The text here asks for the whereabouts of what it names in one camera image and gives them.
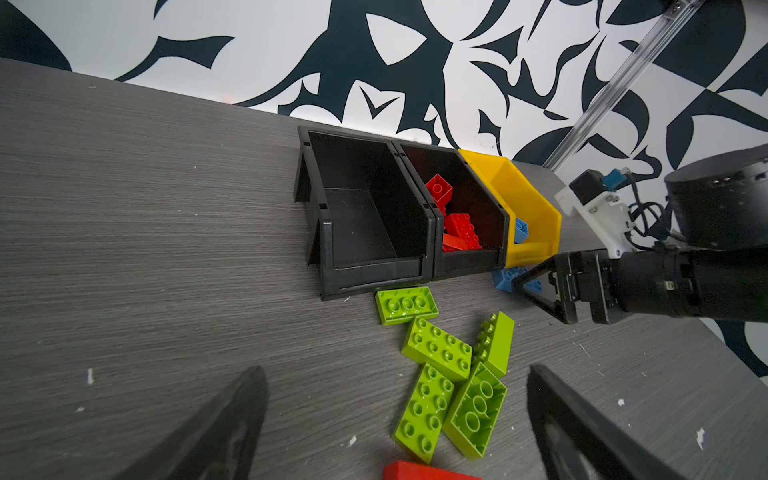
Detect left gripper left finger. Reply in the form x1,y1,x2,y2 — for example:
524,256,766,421
116,366,269,479

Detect left black bin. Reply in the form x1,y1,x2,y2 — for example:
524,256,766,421
294,126,436,300

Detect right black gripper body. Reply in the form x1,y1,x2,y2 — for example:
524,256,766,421
554,249,627,325

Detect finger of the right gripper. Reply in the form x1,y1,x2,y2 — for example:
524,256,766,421
514,283,579,325
512,255,558,288

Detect red lego cluster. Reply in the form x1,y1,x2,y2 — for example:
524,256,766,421
444,213,482,250

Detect yellow bin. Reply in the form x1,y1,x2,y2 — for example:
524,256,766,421
459,149,562,268

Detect green lego long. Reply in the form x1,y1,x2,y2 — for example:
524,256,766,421
392,363,455,464

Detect blue lego small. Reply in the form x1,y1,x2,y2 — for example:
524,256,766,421
491,267,543,294

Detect red lego small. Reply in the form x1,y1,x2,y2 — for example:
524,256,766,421
382,461,481,480

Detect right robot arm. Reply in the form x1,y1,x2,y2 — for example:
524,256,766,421
512,145,767,325

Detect red lego 2x4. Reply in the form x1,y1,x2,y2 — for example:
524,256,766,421
426,174,453,215

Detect red arch lego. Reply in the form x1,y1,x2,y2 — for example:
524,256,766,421
442,233,469,253

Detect green lego flat top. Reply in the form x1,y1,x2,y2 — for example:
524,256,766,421
375,286,439,326

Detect black bin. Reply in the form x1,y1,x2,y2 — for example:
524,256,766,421
393,140,510,280
294,126,436,300

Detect green lego 2x4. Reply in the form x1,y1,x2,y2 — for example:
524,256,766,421
401,318,473,382

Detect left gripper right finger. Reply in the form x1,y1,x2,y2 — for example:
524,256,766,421
527,364,683,479

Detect middle black bin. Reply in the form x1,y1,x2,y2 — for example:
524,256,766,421
393,140,510,280

